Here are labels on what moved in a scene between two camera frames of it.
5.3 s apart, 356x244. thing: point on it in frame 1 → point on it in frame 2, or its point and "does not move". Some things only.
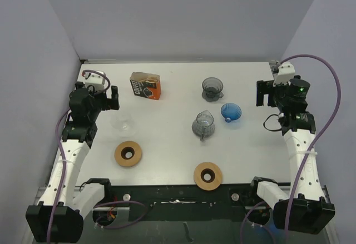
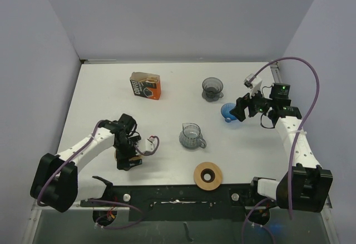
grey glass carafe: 203,126 → 191,137
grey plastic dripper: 212,88 does not move
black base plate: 184,202 does not move
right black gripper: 266,87 → 238,111
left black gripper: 109,103 → 123,162
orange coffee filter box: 146,85 does not move
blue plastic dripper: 230,111 does not move
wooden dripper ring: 207,176 does not move
